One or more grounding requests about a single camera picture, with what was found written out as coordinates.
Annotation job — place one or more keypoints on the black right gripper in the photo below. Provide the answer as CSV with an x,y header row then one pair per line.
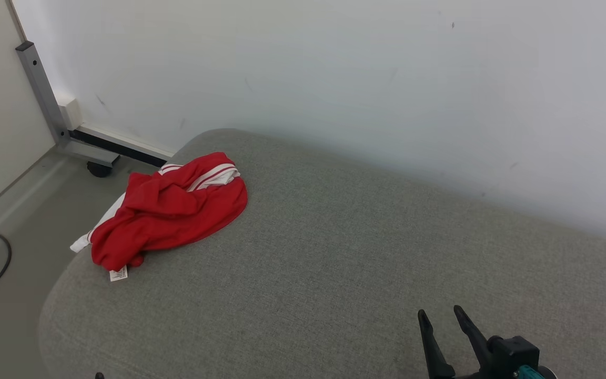
x,y
484,375

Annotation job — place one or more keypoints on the red and white basketball jersey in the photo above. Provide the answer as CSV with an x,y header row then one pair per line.
x,y
177,210

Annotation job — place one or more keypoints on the grey fabric sofa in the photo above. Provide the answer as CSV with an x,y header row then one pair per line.
x,y
361,263

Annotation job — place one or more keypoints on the black caster wheel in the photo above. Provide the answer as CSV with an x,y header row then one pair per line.
x,y
99,169

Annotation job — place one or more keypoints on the white and black baseboard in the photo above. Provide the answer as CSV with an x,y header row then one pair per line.
x,y
124,145

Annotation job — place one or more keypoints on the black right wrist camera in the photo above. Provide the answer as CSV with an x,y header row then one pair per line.
x,y
513,350

